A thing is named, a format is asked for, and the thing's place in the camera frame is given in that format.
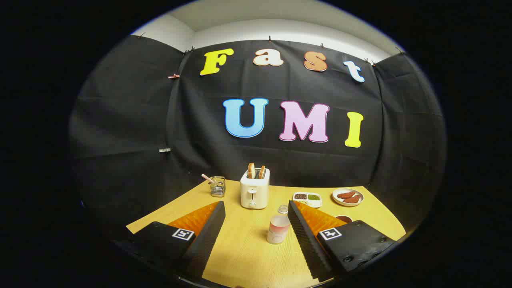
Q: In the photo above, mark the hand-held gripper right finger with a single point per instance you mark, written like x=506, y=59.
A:
x=306, y=244

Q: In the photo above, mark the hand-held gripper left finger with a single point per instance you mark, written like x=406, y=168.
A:
x=208, y=240

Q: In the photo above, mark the clear juice bottle pink label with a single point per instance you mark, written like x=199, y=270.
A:
x=278, y=230

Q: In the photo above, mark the wooden table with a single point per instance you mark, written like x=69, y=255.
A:
x=248, y=248

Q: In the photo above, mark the white divided bean dish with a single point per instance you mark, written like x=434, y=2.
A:
x=307, y=199

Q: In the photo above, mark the white oval plate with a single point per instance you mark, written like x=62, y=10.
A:
x=348, y=203

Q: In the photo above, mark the red checked straw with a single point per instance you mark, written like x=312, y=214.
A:
x=207, y=178

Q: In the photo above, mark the brown meat piece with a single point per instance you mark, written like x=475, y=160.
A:
x=346, y=195
x=352, y=199

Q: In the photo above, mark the cream white toaster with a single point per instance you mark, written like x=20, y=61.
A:
x=254, y=194

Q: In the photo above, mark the tall bread slice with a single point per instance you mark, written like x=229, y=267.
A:
x=251, y=170

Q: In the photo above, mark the short bread slice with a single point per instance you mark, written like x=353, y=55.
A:
x=261, y=172

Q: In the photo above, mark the black backdrop cloth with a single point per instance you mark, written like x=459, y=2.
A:
x=132, y=120

